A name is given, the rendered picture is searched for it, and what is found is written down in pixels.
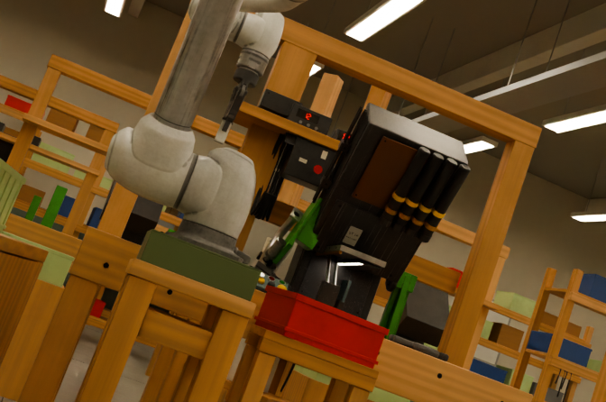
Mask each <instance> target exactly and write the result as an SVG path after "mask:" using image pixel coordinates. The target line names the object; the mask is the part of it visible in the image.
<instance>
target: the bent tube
mask: <svg viewBox="0 0 606 402"><path fill-rule="evenodd" d="M302 215H303V213H302V212H301V211H299V210H298V209H297V208H296V207H294V208H293V210H292V211H291V213H290V215H289V218H288V219H287V220H286V221H285V223H284V224H283V225H282V226H281V227H280V229H279V230H278V231H277V232H276V233H275V234H274V236H273V237H272V239H271V240H270V242H269V243H268V245H267V247H266V248H265V250H264V252H263V254H262V256H261V257H260V259H259V261H260V262H261V263H263V264H264V265H265V266H266V264H267V263H266V262H264V261H263V258H264V257H266V255H265V252H266V251H267V250H268V249H269V248H270V247H271V246H272V245H273V244H274V243H275V242H276V239H277V238H278V237H280V238H283V237H284V235H285V234H286V233H287V232H288V230H289V229H290V228H291V227H292V226H293V224H294V223H295V222H299V221H300V219H301V217H302Z"/></svg>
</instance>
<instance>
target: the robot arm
mask: <svg viewBox="0 0 606 402"><path fill-rule="evenodd" d="M306 1H307V0H191V2H190V5H189V8H188V15H189V18H190V20H191V21H190V24H189V26H188V29H187V32H186V34H185V38H184V41H183V42H182V45H181V47H180V50H179V54H178V56H177V58H176V60H175V62H174V65H173V67H172V70H171V72H170V75H169V78H168V80H167V83H166V85H165V88H164V89H163V92H162V94H161V98H160V101H159V103H158V105H157V107H156V110H155V112H154V113H150V114H147V115H145V116H144V117H142V118H141V120H140V121H139V123H138V124H137V125H136V126H135V128H131V127H126V128H123V129H122V130H120V131H119V132H118V133H116V134H115V135H114V136H113V138H112V140H111V142H110V144H109V148H108V151H107V154H106V160H105V168H106V170H107V171H108V173H109V175H110V176H111V177H112V178H113V179H114V180H115V181H116V182H117V183H118V184H120V185H121V186H122V187H124V188H126V189H127V190H129V191H131V192H133V193H134V194H136V195H138V196H141V197H143V198H146V199H148V200H151V201H152V202H155V203H158V204H161V205H164V206H169V207H172V208H175V209H177V210H178V211H180V212H181V213H182V214H184V216H183V219H182V221H181V223H180V225H179V228H178V230H177V231H176V232H174V233H173V232H166V234H168V235H170V236H173V237H175V238H178V239H181V240H182V241H185V242H189V243H192V244H194V245H196V246H198V247H201V248H204V249H206V250H209V251H212V252H215V253H217V254H220V255H222V256H225V257H227V258H229V259H232V260H236V261H239V262H241V263H244V264H248V263H249V262H250V259H251V258H250V256H249V255H247V254H245V253H243V252H242V251H239V250H238V248H237V247H235V245H236V241H237V239H238V237H239V234H240V232H241V231H242V229H243V226H244V224H245V222H246V219H247V216H248V214H249V212H250V209H251V206H252V203H253V198H254V193H255V186H256V173H255V169H254V164H253V161H252V160H251V159H250V158H248V157H247V156H245V155H244V154H242V153H241V152H239V151H236V150H233V149H230V148H226V147H224V148H216V149H213V150H211V151H210V152H209V153H208V154H207V156H201V155H197V154H195V153H193V150H194V144H195V136H194V133H193V131H192V129H191V125H192V124H193V121H194V119H195V117H196V114H197V110H198V108H199V106H200V104H201V102H202V99H203V97H204V94H205V93H206V91H207V87H208V84H209V82H210V79H211V77H212V76H213V73H214V71H215V68H216V65H217V62H218V61H219V58H220V56H221V54H222V51H223V49H224V46H225V43H226V41H227V40H229V41H232V42H234V43H236V44H237V45H239V46H240V47H242V48H243V49H242V51H241V54H240V56H239V60H238V61H237V64H236V67H237V69H236V71H235V73H234V76H233V79H234V81H235V82H237V83H238V86H236V87H235V88H234V90H233V93H232V95H231V98H230V102H229V104H228V107H227V108H226V111H225V115H224V117H223V118H222V119H223V121H222V122H221V124H220V127H219V129H218V131H217V134H216V137H215V139H214V141H215V142H218V143H221V144H224V143H225V139H226V136H227V134H228V133H229V130H230V128H231V126H232V125H233V121H234V119H235V117H236V115H237V113H238V111H239V108H240V106H241V104H242V102H243V100H244V97H245V96H246V95H247V93H248V91H247V90H246V89H247V87H249V88H255V87H256V85H257V82H258V80H259V77H262V76H263V73H264V71H265V69H266V67H267V65H268V63H269V60H270V58H271V56H272V55H273V54H274V52H275V51H276V49H277V48H278V45H279V43H280V38H281V35H282V32H283V28H284V17H283V15H282V14H281V12H286V11H289V10H291V9H293V8H295V7H297V6H298V5H300V4H302V3H304V2H306ZM247 12H249V13H247ZM250 13H255V14H250Z"/></svg>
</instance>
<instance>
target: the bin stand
mask: <svg viewBox="0 0 606 402"><path fill-rule="evenodd" d="M249 331H250V332H249V333H248V334H247V337H246V340H245V343H247V344H246V345H245V348H244V350H243V355H242V357H241V359H240V362H239V364H238V367H237V370H236V372H235V374H234V379H233V381H232V384H231V387H230V388H229V391H228V394H227V396H226V399H225V402H260V401H261V398H262V394H263V391H264V389H265V387H266V384H267V381H268V378H269V376H270V374H271V370H272V367H273V364H274V362H275V360H276V357H277V358H280V359H283V360H284V361H289V362H292V363H294V364H297V365H299V366H301V367H304V368H307V369H310V370H313V371H316V372H318V373H321V374H324V375H326V376H328V377H331V381H330V384H329V387H328V389H327V392H326V396H325V399H324V402H367V399H368V396H369V394H370V392H373V389H374V386H375V383H376V379H377V378H378V375H379V372H378V371H377V370H374V369H371V368H369V367H366V366H363V365H362V364H359V363H356V362H353V361H349V360H347V359H345V358H342V357H339V356H337V355H334V354H332V353H330V352H325V351H323V350H320V349H318V348H316V347H313V346H310V345H308V344H305V343H301V342H299V341H296V340H293V339H291V338H289V337H286V336H284V335H281V334H278V333H274V332H273V331H270V330H267V329H265V328H262V327H260V326H258V325H255V324H252V325H251V327H250V330H249ZM369 391H370V392H369Z"/></svg>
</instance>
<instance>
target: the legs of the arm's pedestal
mask: <svg viewBox="0 0 606 402"><path fill-rule="evenodd" d="M156 287H157V285H156V284H155V283H152V282H150V281H148V280H145V279H141V278H138V277H135V276H134V275H131V274H128V273H126V274H125V277H124V281H123V283H122V286H121V287H120V290H119V292H118V295H117V297H116V300H115V303H114V305H113V308H112V310H111V313H110V315H109V317H108V319H107V322H106V326H105V328H104V330H103V332H102V334H101V337H100V339H99V342H98V344H97V347H96V350H95V352H94V355H93V357H92V360H91V362H90V364H89V366H88V369H87V373H86V375H85V378H84V379H83V381H82V384H81V386H80V389H79V391H78V394H77V397H76V399H75V402H111V401H112V398H113V395H114V393H115V390H116V387H117V385H118V382H119V380H120V378H121V376H122V373H123V371H124V367H125V364H126V363H127V360H128V358H129V355H130V352H131V350H132V348H133V344H134V342H135V339H136V337H137V336H138V337H141V338H143V339H146V340H148V341H151V342H154V343H157V344H160V345H163V346H166V347H168V348H171V349H173V350H176V351H178V352H183V353H186V354H187V355H188V357H187V360H186V363H185V365H184V368H183V370H182V372H181V375H180V377H179V381H178V384H177V387H176V388H175V391H174V393H173V396H172V399H171V401H170V402H218V399H219V398H220V395H221V392H222V390H223V387H224V384H225V381H226V378H227V376H228V373H229V370H230V369H231V366H232V363H233V361H234V356H235V355H236V352H237V349H238V347H239V344H240V341H241V340H242V337H243V333H244V330H245V327H246V326H247V323H248V320H249V319H248V318H246V317H244V316H241V315H238V314H235V313H232V312H230V311H227V310H224V309H222V308H220V307H217V306H213V305H210V304H208V305H207V309H206V311H205V313H204V315H203V318H202V321H201V323H200V324H196V323H193V322H190V321H189V320H186V319H183V318H180V317H178V316H175V315H172V314H169V313H166V312H163V311H161V310H159V309H156V308H154V307H151V306H149V304H150V303H151V300H152V296H153V294H154V291H155V289H156Z"/></svg>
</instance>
